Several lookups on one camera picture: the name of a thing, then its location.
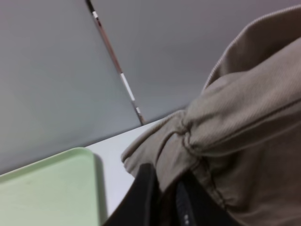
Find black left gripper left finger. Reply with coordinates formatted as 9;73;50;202
104;163;159;226

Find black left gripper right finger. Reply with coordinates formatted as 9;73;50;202
175;176;235;226

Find khaki shorts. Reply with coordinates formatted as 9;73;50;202
121;5;301;226

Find green plastic tray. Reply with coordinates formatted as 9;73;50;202
0;148;106;226

